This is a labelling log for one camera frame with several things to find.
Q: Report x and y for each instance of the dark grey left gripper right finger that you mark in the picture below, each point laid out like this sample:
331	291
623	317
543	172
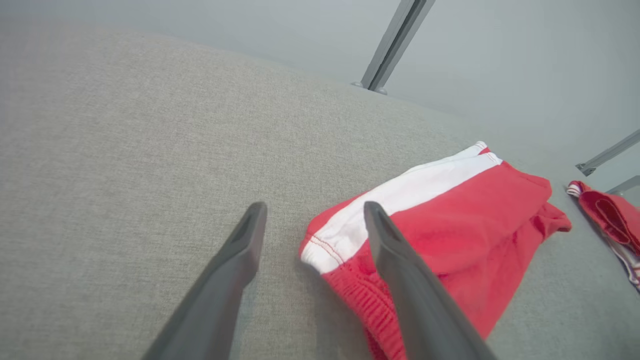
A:
425	310

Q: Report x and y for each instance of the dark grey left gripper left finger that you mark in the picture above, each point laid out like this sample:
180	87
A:
215	300

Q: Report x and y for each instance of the red shorts white trim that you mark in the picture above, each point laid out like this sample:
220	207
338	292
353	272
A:
475	215

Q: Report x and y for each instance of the red basketball jersey white sleeves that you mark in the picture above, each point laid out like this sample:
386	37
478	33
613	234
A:
615	215

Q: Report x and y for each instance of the grey metal partition post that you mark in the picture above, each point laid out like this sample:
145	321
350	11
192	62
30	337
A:
612	152
627	185
395	45

